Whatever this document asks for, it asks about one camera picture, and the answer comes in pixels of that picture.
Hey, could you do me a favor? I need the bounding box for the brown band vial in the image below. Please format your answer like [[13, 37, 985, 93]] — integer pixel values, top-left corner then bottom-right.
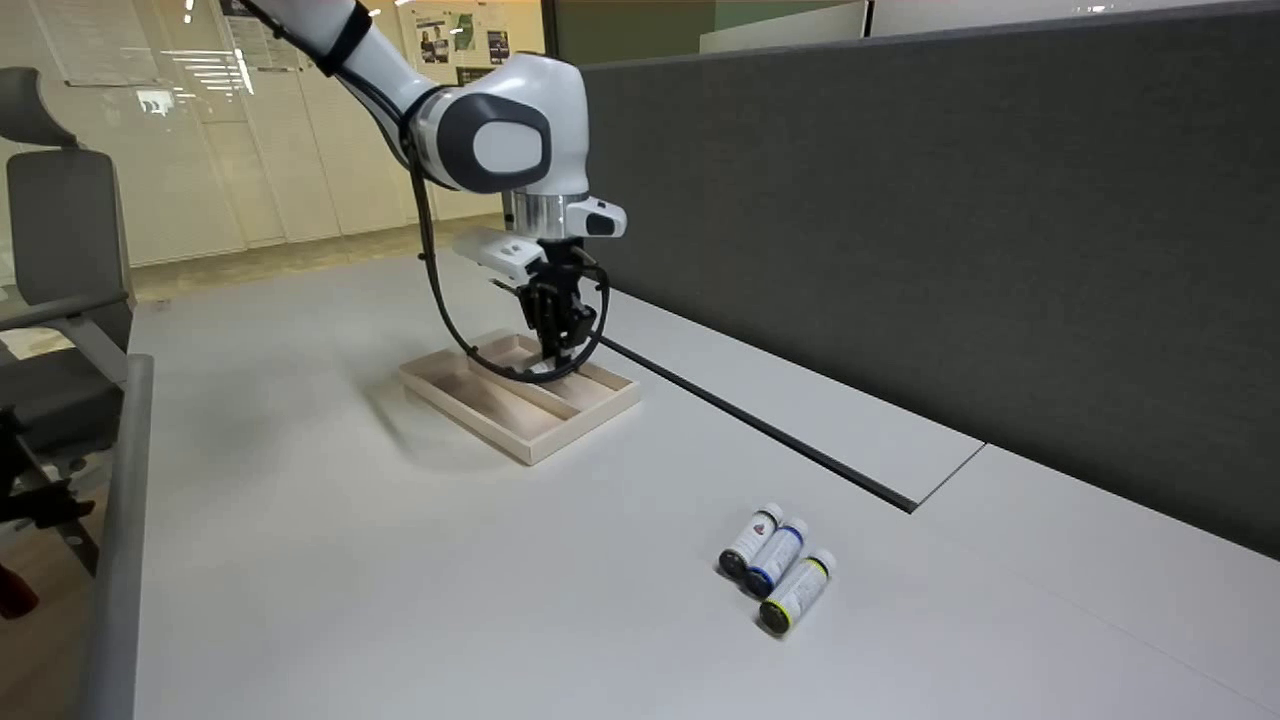
[[716, 502, 789, 580]]

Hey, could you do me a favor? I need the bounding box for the grey table cable flap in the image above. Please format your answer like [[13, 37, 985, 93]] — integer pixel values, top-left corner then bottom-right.
[[597, 288, 991, 520]]

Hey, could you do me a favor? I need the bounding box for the black robot wrist cable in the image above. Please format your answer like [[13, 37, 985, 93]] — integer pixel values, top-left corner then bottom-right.
[[405, 155, 616, 394]]

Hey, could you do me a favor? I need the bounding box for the beige wooden compartment tray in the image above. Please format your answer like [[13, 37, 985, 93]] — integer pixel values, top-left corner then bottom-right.
[[396, 329, 643, 473]]

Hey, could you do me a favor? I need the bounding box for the grey office chair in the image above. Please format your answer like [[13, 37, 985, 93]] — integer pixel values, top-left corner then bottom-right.
[[0, 64, 160, 623]]

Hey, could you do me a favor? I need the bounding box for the grey fabric partition panel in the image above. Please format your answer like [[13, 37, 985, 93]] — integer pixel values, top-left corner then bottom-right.
[[581, 0, 1280, 559]]

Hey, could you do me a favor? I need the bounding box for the blue band vial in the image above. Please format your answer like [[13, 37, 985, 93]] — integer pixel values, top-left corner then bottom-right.
[[741, 516, 813, 599]]

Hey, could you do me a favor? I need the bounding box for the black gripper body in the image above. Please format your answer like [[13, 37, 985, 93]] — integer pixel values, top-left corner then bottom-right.
[[515, 237, 597, 329]]

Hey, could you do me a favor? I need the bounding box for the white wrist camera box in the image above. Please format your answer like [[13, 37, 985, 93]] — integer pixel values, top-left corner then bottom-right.
[[478, 232, 554, 288]]

